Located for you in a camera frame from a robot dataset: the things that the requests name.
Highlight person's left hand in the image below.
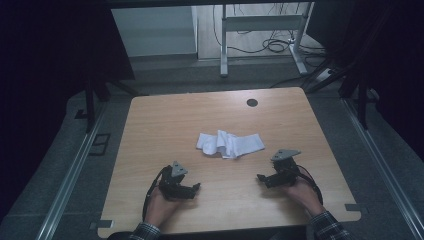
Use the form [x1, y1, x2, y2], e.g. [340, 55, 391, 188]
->
[144, 187, 198, 230]

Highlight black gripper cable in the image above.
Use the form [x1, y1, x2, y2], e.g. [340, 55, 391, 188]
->
[142, 165, 169, 222]
[295, 164, 325, 206]

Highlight black floor cables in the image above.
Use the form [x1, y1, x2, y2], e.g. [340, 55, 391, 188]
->
[212, 3, 329, 68]

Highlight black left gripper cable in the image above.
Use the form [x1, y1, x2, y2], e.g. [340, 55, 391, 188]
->
[142, 165, 169, 222]

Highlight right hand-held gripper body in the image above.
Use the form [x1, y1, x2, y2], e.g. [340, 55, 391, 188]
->
[266, 148, 302, 189]

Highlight dark curtain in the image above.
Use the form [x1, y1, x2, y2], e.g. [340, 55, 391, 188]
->
[0, 0, 136, 214]
[305, 0, 424, 161]

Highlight white cloth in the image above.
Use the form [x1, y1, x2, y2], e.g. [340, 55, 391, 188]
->
[195, 129, 266, 160]

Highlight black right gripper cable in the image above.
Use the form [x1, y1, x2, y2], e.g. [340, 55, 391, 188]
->
[295, 164, 325, 206]

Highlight white power strip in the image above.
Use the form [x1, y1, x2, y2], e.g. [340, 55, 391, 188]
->
[312, 67, 335, 85]

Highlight white metal desk frame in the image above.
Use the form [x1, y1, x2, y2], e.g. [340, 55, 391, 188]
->
[219, 2, 315, 79]

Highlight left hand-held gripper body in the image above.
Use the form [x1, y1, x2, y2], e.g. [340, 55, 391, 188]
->
[158, 161, 196, 202]

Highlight aluminium floor rail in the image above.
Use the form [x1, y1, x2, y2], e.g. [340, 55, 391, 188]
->
[340, 97, 424, 240]
[34, 101, 109, 240]

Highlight black metal stand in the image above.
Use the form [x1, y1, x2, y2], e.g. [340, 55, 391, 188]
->
[74, 75, 141, 134]
[304, 58, 383, 131]

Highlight person's right hand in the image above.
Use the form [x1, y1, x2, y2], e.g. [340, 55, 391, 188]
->
[280, 177, 326, 218]

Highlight black rectangular floor frame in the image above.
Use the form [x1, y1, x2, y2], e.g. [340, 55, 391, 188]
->
[87, 132, 112, 157]

